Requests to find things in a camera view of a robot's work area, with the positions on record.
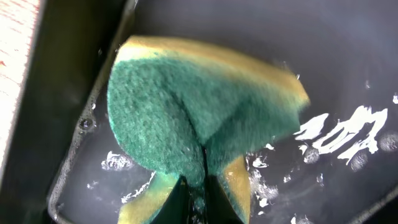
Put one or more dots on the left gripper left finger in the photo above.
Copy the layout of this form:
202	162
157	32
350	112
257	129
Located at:
176	209

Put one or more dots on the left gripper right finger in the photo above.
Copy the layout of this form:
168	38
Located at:
218	207

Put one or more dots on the green and yellow sponge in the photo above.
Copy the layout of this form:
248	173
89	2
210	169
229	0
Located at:
191	111

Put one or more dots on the black water basin tray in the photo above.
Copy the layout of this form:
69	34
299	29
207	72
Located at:
62	163

